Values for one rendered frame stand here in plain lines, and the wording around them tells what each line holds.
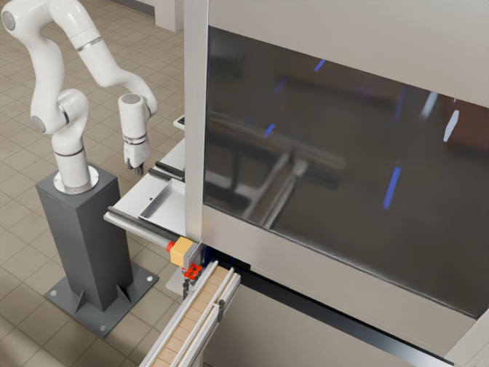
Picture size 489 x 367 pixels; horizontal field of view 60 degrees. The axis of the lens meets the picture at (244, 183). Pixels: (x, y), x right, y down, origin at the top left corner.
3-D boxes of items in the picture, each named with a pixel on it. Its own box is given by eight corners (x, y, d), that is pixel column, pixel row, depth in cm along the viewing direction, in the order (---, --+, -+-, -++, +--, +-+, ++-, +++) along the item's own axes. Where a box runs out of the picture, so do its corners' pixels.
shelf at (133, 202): (275, 164, 208) (276, 162, 207) (205, 266, 160) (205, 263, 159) (191, 133, 221) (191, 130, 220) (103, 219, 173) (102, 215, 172)
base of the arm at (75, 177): (44, 183, 185) (33, 150, 172) (78, 161, 197) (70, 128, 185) (76, 201, 179) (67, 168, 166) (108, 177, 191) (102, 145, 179)
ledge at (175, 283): (216, 277, 158) (217, 274, 156) (199, 304, 149) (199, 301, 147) (184, 262, 161) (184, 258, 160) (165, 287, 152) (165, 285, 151)
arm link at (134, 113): (134, 119, 153) (116, 132, 147) (130, 87, 144) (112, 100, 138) (153, 127, 151) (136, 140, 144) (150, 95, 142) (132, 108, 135)
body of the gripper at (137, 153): (134, 146, 145) (137, 170, 153) (152, 132, 152) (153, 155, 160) (117, 139, 147) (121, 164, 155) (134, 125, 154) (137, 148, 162)
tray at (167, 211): (240, 210, 181) (241, 205, 178) (212, 253, 163) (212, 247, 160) (172, 183, 189) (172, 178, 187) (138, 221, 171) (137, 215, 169)
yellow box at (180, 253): (198, 255, 152) (198, 243, 147) (188, 270, 147) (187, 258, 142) (180, 247, 154) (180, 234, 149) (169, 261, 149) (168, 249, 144)
